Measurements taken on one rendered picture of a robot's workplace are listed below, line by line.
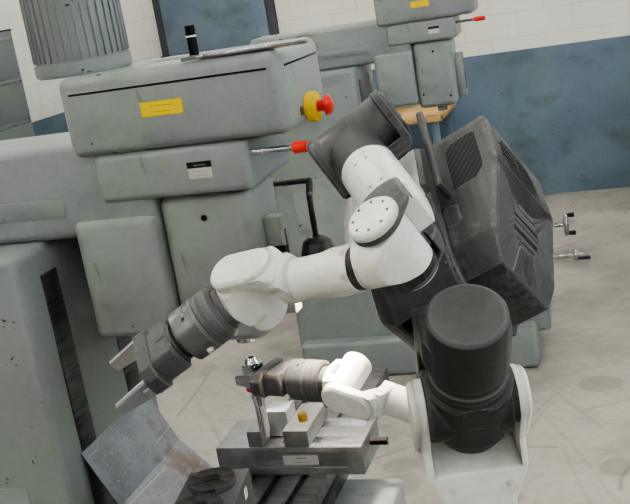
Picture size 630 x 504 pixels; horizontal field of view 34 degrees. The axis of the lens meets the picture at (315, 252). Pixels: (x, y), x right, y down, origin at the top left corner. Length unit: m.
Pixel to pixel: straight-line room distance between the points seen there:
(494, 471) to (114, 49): 1.13
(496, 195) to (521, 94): 6.95
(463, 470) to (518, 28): 7.05
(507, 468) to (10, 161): 1.20
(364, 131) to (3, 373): 1.00
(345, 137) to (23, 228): 0.88
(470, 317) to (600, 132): 7.20
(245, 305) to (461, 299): 0.34
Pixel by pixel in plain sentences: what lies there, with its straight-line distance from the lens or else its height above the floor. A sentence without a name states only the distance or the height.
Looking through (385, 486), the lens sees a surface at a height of 0.86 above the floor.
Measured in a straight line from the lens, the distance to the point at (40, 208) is 2.20.
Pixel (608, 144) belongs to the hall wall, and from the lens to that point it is 8.57.
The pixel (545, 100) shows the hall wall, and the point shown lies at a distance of 8.53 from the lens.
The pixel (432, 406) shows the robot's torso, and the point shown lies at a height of 1.38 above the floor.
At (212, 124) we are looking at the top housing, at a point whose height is 1.77.
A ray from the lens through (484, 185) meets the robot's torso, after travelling 1.62.
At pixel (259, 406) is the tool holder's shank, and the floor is 1.13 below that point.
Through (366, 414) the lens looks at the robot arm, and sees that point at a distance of 2.07.
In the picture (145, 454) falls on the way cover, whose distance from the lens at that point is 2.47.
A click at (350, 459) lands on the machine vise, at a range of 2.30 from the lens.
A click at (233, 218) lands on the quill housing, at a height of 1.57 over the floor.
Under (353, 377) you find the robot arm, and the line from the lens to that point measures 2.09.
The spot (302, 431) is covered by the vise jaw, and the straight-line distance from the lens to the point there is 2.31.
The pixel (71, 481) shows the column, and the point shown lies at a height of 1.06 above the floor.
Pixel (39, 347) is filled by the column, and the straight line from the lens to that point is 2.19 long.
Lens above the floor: 2.00
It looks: 15 degrees down
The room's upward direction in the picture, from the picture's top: 9 degrees counter-clockwise
